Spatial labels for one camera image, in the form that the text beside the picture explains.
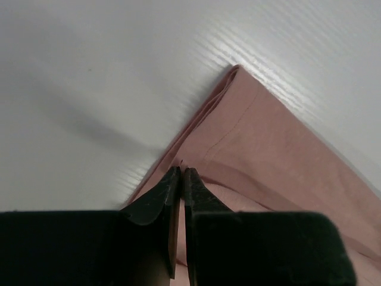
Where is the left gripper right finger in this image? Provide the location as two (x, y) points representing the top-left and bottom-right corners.
(183, 168), (357, 285)

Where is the pink printed t shirt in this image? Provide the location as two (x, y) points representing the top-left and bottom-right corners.
(130, 66), (380, 285)

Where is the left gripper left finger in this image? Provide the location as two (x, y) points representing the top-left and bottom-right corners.
(1, 167), (181, 285)

